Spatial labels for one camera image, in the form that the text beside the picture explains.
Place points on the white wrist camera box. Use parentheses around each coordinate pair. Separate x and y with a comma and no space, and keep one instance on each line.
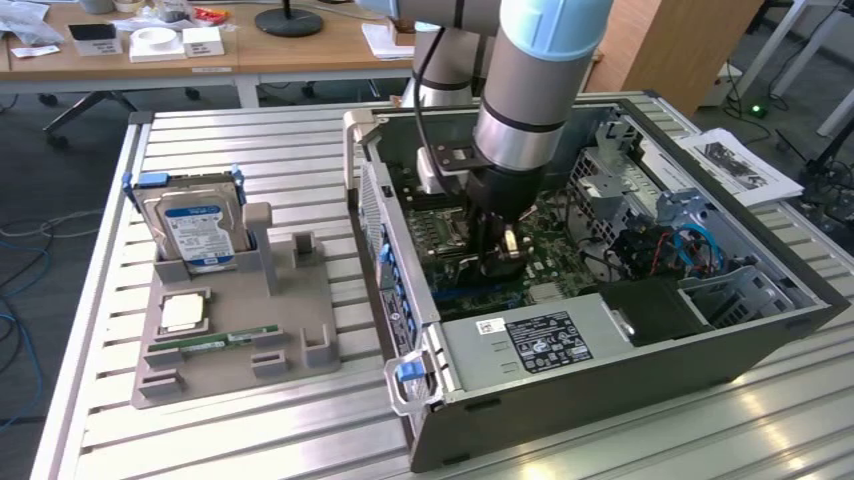
(434,175)

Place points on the black Nvidia graphics card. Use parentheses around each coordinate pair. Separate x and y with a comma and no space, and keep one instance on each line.
(501,277)

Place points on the wooden desk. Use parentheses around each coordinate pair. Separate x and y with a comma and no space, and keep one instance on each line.
(80,67)

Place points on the grey power supply unit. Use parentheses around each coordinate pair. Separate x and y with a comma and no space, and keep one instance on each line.
(481,360)

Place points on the black round lamp base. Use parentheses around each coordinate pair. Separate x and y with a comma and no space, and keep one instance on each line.
(287,25)

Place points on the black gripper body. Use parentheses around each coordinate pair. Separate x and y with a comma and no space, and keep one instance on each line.
(503,192)

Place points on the printed paper stack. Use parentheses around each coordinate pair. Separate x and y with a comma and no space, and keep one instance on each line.
(741,170)

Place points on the hard disk in blue caddy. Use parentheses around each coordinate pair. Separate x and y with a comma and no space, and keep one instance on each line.
(196,230)

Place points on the white floor box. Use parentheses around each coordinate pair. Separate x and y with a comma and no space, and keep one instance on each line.
(722,92)

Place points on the white cube box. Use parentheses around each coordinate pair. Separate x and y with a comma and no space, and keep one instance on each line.
(200,45)

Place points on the silver chipset heatsink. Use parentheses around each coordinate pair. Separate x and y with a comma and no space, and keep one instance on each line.
(547,295)

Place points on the white tape roll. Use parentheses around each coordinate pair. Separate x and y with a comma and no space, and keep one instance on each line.
(140,42)

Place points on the green motherboard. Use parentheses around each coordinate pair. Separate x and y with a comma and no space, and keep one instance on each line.
(554,260)

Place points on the clear plastic bag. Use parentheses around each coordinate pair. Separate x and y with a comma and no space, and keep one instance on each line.
(27,25)

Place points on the black device with green light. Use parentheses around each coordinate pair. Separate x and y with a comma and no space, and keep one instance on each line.
(757,110)

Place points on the blue expansion slot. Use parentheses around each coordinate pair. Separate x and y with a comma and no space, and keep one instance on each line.
(467,293)

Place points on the white cup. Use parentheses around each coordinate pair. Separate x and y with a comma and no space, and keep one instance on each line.
(127,5)

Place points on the silver CPU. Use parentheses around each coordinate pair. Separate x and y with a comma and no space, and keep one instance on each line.
(184,312)

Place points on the CPU socket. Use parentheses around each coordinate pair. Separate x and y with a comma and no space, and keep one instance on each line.
(454,227)

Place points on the white desk frame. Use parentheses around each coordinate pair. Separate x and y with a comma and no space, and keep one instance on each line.
(777,45)

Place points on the grey metal disk bay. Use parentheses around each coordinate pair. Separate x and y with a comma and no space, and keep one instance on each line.
(734,295)

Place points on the red plastic pack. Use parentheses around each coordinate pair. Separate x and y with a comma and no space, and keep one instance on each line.
(208,16)

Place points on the open grey PC case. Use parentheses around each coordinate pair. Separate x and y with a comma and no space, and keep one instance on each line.
(601,400)

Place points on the white box with black lid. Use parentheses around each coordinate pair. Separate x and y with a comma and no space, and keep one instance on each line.
(100,47)

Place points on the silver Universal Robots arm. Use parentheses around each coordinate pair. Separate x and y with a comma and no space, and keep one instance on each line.
(534,75)

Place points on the perforated metal drive cage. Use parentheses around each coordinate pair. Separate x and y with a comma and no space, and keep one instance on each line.
(641,200)

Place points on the grey parts rack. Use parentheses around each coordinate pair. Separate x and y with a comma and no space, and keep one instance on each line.
(227,382)

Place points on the white label card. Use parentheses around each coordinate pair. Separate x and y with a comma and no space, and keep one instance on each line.
(34,51)

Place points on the wooden cabinet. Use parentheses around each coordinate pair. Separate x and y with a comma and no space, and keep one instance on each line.
(701,50)

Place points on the green RAM stick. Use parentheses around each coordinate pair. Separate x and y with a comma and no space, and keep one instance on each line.
(214,340)

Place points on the flat white box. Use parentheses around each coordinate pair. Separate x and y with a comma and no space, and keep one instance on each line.
(160,56)

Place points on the grey cup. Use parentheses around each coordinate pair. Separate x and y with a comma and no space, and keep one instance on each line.
(98,6)

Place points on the white papers pile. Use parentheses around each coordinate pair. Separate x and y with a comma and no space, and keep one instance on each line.
(383,45)

